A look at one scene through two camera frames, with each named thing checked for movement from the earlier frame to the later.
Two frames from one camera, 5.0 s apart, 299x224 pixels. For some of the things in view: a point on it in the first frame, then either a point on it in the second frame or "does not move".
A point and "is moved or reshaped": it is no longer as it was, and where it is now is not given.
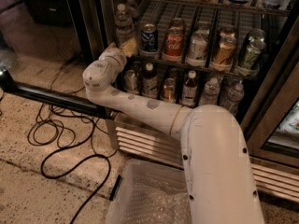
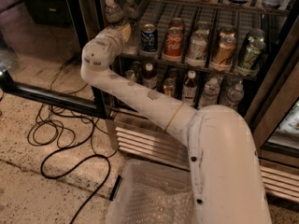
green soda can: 254,45 does not move
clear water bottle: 123,24 is moved or reshaped
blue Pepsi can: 149,38 does not move
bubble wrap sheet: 151,200 does not move
